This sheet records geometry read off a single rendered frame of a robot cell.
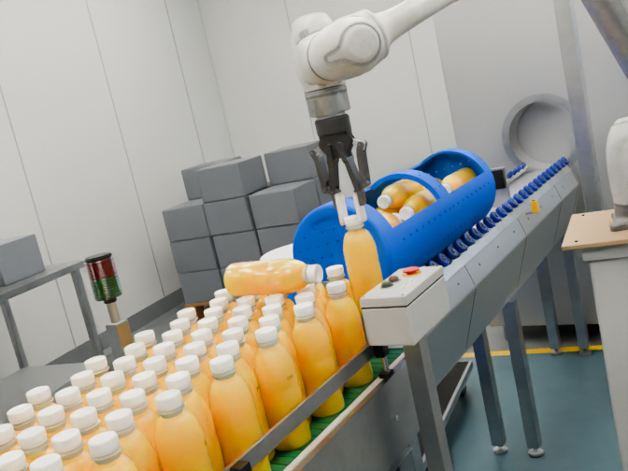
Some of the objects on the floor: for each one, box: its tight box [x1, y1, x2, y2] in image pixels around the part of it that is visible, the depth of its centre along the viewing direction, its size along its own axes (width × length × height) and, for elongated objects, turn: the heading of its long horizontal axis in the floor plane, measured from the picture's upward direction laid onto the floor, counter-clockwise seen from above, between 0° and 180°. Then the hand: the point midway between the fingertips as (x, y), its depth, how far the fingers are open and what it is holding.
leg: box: [502, 298, 544, 457], centre depth 278 cm, size 6×6×63 cm
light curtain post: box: [553, 0, 605, 213], centre depth 291 cm, size 6×6×170 cm
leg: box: [473, 329, 508, 455], centre depth 285 cm, size 6×6×63 cm
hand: (350, 207), depth 160 cm, fingers closed on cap, 4 cm apart
